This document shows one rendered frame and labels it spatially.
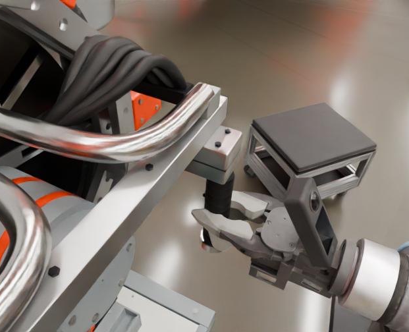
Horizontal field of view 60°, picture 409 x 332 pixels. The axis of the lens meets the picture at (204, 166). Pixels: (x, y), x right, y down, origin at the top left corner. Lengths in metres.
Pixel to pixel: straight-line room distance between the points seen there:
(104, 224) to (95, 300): 0.15
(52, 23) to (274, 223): 0.36
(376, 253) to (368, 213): 1.30
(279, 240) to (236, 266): 0.97
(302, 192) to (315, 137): 1.10
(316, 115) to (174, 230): 0.80
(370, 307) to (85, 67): 0.41
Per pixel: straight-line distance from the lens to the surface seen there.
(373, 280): 0.46
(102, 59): 0.38
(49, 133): 0.33
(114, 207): 0.30
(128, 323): 1.16
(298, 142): 1.45
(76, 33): 0.48
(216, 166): 0.41
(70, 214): 0.39
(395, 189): 1.96
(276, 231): 0.47
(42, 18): 0.44
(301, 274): 0.51
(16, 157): 0.61
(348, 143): 1.53
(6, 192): 0.29
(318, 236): 0.44
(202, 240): 0.54
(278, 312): 1.36
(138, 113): 0.63
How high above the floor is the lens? 1.20
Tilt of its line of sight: 43 degrees down
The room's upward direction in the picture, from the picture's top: 3 degrees clockwise
